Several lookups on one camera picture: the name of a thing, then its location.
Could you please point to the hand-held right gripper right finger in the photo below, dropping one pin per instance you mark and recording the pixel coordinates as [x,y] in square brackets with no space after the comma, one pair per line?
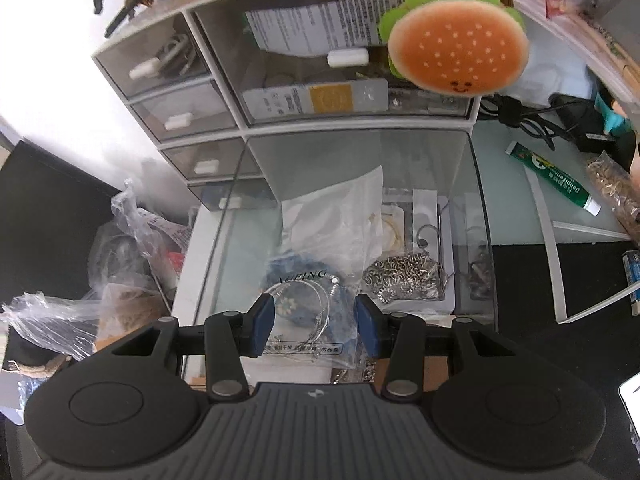
[367,325]

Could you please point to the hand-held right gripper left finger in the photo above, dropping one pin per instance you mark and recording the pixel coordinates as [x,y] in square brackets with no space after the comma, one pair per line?
[262,325]

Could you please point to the clear bag with silver bangles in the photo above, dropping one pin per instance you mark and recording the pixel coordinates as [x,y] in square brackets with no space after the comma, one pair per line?
[310,310]

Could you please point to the large smoky drawer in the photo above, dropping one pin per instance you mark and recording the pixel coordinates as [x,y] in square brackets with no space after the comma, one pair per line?
[230,270]
[345,57]

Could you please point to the small smoky drawer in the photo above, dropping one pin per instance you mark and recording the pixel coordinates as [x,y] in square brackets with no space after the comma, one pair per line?
[145,67]
[230,203]
[205,166]
[177,121]

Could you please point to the white drawer organizer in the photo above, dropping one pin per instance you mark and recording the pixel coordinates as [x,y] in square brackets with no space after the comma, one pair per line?
[300,127]

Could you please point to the white plastic bag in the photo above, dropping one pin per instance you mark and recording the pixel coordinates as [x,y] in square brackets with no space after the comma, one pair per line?
[330,210]

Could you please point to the black desk mat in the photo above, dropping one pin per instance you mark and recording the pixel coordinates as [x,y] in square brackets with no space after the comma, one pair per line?
[525,300]

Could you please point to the crumpled clear plastic bag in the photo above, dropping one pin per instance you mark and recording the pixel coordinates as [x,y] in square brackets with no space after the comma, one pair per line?
[50,320]
[125,230]

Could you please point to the white desk riser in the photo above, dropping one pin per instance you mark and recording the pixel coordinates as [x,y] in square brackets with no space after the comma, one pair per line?
[550,260]

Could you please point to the white yellow medicine box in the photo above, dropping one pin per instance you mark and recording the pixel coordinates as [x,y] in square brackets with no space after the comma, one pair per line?
[325,100]

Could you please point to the green ointment tube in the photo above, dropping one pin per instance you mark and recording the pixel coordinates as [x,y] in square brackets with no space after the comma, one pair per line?
[545,172]

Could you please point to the blue white box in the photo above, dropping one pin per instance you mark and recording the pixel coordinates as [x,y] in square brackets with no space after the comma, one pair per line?
[632,280]

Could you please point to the black smartphone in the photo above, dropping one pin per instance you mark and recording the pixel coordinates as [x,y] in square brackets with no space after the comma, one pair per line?
[631,400]

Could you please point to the brown snack bag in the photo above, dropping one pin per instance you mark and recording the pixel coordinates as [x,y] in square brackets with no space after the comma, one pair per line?
[615,195]

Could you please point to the hamburger plush toy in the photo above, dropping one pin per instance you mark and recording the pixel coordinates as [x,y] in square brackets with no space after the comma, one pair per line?
[450,45]

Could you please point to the printed paper leaflet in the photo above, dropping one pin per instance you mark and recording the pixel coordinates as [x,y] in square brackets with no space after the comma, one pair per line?
[300,25]

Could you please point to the black-haired cartoon boy figure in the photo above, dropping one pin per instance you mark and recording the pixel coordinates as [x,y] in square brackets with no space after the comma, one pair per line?
[615,120]

